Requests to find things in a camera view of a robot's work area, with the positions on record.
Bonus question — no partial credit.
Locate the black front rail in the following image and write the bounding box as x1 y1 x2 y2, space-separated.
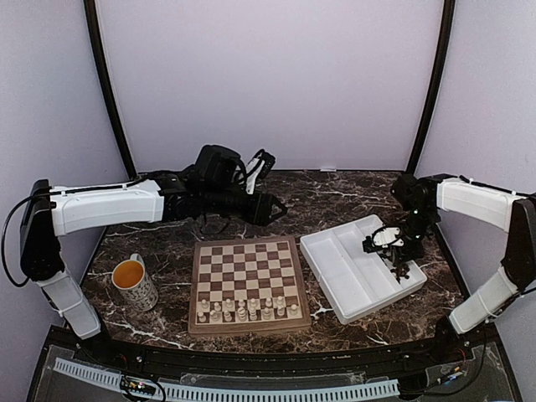
44 326 486 393

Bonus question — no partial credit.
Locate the black enclosure frame post left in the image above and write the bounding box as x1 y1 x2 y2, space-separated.
83 0 137 178

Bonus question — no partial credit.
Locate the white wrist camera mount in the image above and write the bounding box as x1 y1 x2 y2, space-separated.
362 225 405 253
245 149 276 194

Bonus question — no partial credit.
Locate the black enclosure frame post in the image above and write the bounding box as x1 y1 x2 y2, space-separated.
83 0 137 178
405 0 456 174

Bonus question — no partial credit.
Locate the wooden chess board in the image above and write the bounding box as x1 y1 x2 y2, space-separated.
188 236 312 337

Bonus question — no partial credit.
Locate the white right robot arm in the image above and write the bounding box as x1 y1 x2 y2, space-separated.
372 174 535 363

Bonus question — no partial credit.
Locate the patterned mug with orange liquid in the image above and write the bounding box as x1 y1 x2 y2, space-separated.
111 253 158 312

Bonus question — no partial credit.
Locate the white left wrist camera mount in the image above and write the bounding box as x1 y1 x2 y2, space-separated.
245 149 276 194

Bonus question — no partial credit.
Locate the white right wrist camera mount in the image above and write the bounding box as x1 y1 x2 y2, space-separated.
362 225 405 253

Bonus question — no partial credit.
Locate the white divided plastic tray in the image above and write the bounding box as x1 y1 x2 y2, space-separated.
300 214 427 325

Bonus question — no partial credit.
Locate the black enclosure frame post right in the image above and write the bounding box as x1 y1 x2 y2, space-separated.
405 0 456 174

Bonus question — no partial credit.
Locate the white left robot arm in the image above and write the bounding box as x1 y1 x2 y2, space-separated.
16 145 287 365

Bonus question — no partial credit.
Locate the white slotted cable duct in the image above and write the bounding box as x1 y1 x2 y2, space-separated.
53 358 399 401

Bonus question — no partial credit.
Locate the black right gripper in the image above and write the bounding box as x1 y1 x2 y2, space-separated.
391 207 438 266

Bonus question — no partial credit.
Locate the pile of dark chess pieces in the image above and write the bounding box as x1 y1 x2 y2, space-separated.
390 263 410 282

